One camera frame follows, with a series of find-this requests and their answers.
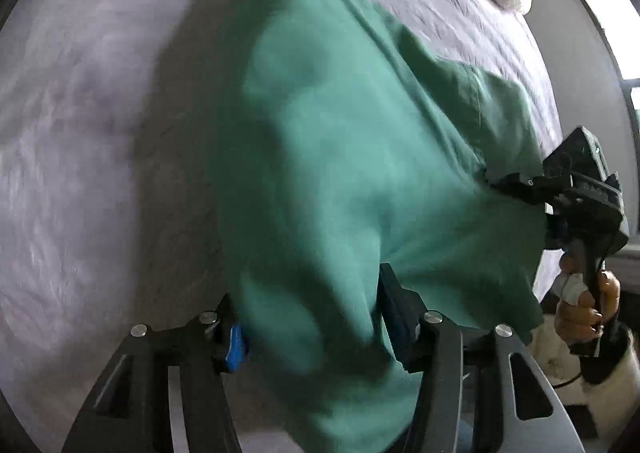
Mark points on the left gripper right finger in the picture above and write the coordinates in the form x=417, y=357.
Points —
x=486, y=378

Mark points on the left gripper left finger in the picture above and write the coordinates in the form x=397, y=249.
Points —
x=128, y=408

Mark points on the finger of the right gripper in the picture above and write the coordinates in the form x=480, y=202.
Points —
x=530, y=190

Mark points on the green garment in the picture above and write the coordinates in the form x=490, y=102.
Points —
x=341, y=143

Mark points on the right hand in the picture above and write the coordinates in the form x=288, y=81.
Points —
x=583, y=320

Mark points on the blue jeans legs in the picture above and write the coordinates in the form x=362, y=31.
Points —
x=465, y=437

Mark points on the grey embossed plush blanket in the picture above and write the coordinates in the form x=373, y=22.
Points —
x=105, y=218

